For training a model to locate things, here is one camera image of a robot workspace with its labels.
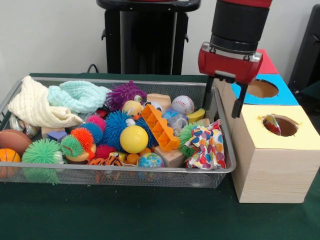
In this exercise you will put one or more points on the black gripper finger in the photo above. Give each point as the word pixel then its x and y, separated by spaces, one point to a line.
pixel 238 105
pixel 208 92

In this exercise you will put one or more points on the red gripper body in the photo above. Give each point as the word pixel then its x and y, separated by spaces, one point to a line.
pixel 230 66

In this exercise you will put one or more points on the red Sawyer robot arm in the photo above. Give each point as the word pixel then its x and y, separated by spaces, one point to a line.
pixel 237 22

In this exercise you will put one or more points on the wooden three-hole box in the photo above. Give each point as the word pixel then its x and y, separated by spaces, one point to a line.
pixel 275 175

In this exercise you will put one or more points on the silver mesh bin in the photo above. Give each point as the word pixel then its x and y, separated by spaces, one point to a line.
pixel 150 178

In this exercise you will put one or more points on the green spiky ball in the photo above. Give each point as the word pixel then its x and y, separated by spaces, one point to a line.
pixel 42 152
pixel 185 133

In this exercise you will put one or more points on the orange plastic block tray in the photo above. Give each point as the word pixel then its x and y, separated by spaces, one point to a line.
pixel 160 127

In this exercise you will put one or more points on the purple spiky toy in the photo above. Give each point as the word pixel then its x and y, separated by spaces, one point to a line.
pixel 122 93

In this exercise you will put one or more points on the yellow ball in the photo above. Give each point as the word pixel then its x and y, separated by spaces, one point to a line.
pixel 134 139

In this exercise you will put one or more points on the globe print ball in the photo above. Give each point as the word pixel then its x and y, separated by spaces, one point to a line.
pixel 150 160

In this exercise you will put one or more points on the mint knitted cloth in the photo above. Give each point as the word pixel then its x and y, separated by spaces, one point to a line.
pixel 77 96

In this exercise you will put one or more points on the dark green tablecloth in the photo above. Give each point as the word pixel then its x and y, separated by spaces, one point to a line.
pixel 150 217

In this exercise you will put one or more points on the cream knitted cloth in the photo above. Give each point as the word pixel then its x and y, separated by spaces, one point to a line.
pixel 32 105

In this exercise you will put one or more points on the brown toy football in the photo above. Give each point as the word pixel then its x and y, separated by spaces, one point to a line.
pixel 13 141

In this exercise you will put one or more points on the small orange basketball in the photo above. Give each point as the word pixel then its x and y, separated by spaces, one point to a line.
pixel 8 155

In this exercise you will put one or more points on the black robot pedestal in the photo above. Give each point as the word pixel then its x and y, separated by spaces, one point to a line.
pixel 145 37

